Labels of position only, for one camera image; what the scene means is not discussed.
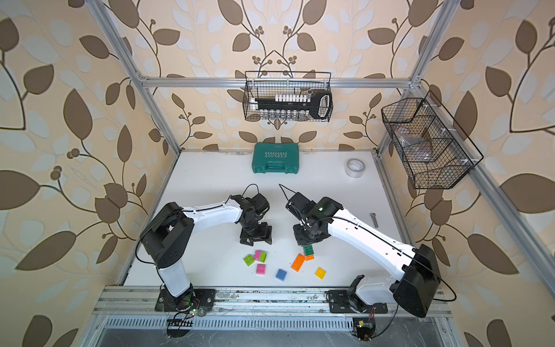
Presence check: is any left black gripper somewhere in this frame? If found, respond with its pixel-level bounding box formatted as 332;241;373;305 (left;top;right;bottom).
240;217;276;244

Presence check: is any dark green long lego brick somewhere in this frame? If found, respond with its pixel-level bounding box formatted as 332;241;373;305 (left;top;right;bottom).
303;245;314;257

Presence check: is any long orange lego brick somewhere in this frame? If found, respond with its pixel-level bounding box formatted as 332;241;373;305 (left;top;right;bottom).
291;253;306;273

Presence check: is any yellow lego brick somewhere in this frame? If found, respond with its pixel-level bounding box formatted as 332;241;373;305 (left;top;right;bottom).
315;267;327;280

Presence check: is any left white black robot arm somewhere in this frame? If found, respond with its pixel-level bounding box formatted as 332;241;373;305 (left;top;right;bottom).
140;193;272;299

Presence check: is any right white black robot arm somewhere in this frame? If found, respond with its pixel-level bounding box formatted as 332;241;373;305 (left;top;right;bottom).
286;192;443;318

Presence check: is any blue lego brick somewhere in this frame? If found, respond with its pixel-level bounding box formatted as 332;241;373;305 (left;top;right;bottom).
275;269;287;281

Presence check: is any silver bolt on table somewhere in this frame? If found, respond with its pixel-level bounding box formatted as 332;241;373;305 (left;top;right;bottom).
370;213;379;228

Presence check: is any clear tape roll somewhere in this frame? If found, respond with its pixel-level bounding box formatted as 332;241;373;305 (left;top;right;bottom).
345;158;366;179

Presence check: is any green plastic tool case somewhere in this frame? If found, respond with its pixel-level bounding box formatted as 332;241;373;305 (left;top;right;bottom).
251;143;300;174

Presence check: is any black white tool in basket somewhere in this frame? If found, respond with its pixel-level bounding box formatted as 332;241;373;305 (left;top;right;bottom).
248;89;333;121

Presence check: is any plastic bag in basket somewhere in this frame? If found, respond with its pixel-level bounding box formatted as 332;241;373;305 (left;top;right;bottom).
395;127;433;162

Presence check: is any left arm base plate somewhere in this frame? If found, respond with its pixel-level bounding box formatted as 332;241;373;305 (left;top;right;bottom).
155;287;216;312

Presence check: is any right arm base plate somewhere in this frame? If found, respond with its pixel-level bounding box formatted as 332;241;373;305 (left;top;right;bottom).
325;290;389;315

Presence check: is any black wire basket back wall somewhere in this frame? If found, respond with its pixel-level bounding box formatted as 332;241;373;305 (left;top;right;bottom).
242;70;333;123

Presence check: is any black wire basket wall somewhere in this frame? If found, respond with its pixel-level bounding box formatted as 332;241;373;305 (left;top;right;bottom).
381;91;484;189
242;70;333;123

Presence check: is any black wire basket right wall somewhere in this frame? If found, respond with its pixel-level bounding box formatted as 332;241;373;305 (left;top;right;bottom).
381;91;484;189

